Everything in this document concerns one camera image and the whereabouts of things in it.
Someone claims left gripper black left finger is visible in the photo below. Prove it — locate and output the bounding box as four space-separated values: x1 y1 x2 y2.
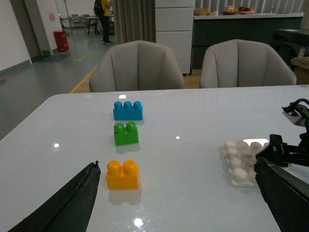
10 161 101 232

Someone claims green two-stud block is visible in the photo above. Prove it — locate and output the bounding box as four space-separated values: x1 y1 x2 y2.
114 121 139 146

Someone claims red bin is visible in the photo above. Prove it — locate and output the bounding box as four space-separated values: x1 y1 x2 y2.
54 30 69 52

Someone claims grey curtain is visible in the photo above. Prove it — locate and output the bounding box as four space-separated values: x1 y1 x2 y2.
113 0 155 44

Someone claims grey chair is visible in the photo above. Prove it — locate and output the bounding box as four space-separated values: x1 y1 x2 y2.
89 41 184 92
200 39 296 88

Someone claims yellow two-stud block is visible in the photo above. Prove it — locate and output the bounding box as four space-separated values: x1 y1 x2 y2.
106 160 140 189

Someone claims black appliance box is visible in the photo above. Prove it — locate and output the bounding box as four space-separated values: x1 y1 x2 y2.
271 29 309 70

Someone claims blue three-stud block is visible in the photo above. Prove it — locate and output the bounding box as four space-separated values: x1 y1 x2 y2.
113 101 143 120

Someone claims left grey chair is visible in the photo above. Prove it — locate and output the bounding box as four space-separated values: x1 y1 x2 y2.
89 41 184 92

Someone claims white drawer cabinet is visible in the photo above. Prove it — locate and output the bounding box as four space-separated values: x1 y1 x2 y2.
155 0 195 74

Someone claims fruit bowl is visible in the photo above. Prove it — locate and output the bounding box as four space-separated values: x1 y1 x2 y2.
238 6 255 15

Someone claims dark kitchen counter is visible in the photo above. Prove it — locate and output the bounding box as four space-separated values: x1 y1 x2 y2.
191 14 302 70

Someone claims woven basket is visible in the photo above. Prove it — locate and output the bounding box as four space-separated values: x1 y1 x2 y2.
194 8 209 16

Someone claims right grey chair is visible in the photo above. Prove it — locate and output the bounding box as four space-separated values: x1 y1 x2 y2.
200 39 296 88

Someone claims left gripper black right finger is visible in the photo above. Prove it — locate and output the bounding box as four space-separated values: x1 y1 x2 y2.
254 157 309 232

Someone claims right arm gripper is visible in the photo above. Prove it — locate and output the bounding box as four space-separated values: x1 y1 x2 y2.
256 98 309 167

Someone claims white studded base plate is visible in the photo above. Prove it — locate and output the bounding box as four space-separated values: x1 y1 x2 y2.
222 139 269 187

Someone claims person standing in background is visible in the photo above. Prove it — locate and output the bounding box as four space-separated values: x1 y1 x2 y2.
94 0 112 44

